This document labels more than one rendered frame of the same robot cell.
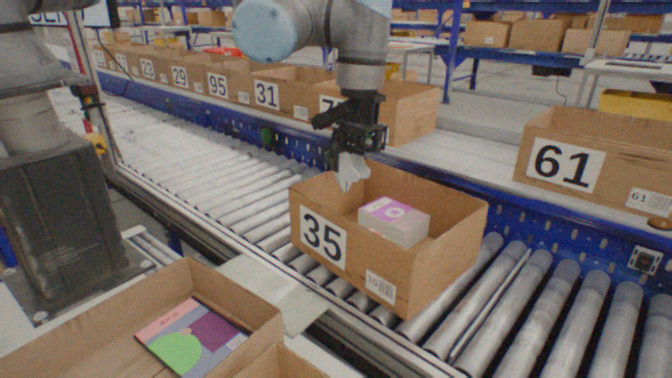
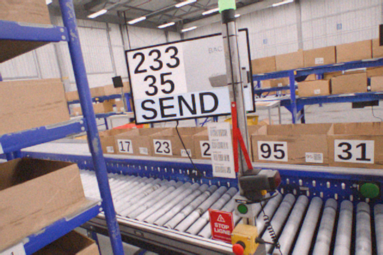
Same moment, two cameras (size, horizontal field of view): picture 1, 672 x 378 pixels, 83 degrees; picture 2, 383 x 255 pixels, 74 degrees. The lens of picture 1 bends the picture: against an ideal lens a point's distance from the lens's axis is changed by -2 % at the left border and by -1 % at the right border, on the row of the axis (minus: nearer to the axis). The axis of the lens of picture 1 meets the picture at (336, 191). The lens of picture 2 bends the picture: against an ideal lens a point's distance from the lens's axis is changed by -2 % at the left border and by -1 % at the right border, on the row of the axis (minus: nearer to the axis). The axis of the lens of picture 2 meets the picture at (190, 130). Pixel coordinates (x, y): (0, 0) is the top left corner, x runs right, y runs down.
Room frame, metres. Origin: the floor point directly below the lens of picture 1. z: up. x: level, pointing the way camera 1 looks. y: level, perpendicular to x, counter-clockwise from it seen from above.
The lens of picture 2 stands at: (0.64, 1.18, 1.39)
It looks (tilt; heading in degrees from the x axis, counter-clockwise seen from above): 10 degrees down; 353
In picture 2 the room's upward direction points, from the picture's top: 8 degrees counter-clockwise
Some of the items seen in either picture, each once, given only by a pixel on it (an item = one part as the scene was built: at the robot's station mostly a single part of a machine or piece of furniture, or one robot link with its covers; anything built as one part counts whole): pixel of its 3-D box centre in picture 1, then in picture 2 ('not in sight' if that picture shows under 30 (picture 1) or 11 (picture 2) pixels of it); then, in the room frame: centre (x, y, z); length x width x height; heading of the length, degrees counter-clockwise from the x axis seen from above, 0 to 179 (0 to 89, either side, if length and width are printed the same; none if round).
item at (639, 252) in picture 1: (643, 263); not in sight; (0.70, -0.70, 0.81); 0.05 x 0.02 x 0.07; 48
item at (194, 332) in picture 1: (195, 338); not in sight; (0.51, 0.26, 0.78); 0.19 x 0.14 x 0.02; 54
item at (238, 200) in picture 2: (90, 115); (243, 206); (1.42, 0.94, 0.95); 0.07 x 0.03 x 0.07; 48
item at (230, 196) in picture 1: (257, 187); not in sight; (1.25, 0.29, 0.72); 0.52 x 0.05 x 0.05; 138
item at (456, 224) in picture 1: (382, 224); not in sight; (0.82, -0.12, 0.83); 0.39 x 0.29 x 0.17; 44
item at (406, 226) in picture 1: (392, 223); not in sight; (0.90, -0.16, 0.79); 0.16 x 0.11 x 0.07; 44
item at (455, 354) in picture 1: (494, 307); not in sight; (0.67, -0.37, 0.70); 0.46 x 0.01 x 0.09; 138
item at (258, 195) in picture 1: (268, 193); not in sight; (1.21, 0.24, 0.72); 0.52 x 0.05 x 0.05; 138
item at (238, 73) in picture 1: (251, 82); (292, 143); (1.99, 0.43, 0.97); 0.39 x 0.29 x 0.17; 48
